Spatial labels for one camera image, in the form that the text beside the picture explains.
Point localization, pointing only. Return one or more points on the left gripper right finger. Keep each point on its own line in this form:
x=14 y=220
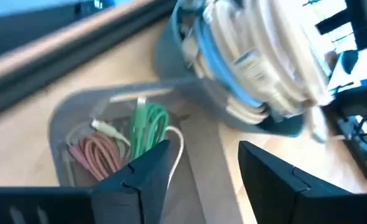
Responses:
x=280 y=196

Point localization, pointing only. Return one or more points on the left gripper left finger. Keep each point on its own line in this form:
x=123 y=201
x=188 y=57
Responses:
x=140 y=193

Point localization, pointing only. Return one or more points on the black table edge frame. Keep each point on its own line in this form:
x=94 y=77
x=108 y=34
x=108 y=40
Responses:
x=46 y=68

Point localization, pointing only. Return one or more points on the grey plastic crate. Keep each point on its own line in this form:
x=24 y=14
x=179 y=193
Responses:
x=74 y=102

